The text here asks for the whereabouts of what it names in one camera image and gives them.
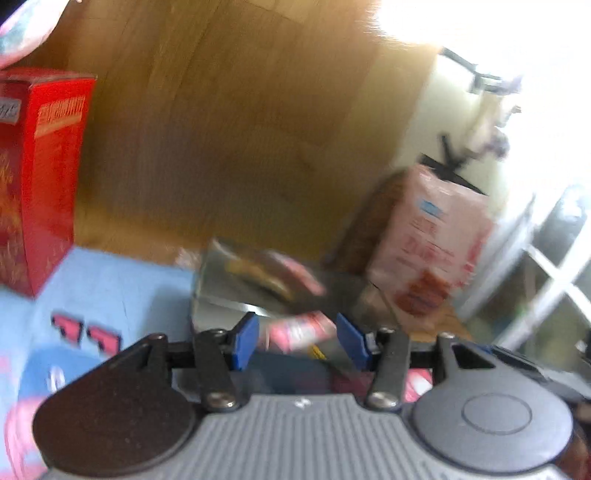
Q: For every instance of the pastel plush toy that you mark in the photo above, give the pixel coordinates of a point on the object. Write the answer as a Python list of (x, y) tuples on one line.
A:
[(25, 25)]

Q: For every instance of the red gift box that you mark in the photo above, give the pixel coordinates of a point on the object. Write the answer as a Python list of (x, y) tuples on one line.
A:
[(43, 119)]

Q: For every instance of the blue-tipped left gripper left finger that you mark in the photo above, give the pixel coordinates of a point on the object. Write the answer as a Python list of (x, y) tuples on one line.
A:
[(214, 354)]

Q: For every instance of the blue cartoon pig bedsheet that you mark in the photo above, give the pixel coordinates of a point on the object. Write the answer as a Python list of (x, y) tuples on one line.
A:
[(93, 306)]

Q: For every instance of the white power strip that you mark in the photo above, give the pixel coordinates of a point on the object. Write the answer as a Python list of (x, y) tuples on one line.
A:
[(487, 132)]

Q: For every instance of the pink snack bag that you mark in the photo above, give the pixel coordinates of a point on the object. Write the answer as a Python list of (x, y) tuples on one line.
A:
[(431, 246)]

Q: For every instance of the white window frame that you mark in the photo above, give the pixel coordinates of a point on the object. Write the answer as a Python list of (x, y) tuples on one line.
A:
[(528, 276)]

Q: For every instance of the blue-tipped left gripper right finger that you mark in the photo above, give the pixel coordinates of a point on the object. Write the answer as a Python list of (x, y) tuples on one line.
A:
[(389, 354)]

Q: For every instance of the orange-red snack packet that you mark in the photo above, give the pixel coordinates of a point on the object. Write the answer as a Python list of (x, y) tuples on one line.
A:
[(296, 333)]

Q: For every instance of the black open cardboard box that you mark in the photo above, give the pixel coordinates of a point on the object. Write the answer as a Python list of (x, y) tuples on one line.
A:
[(233, 279)]

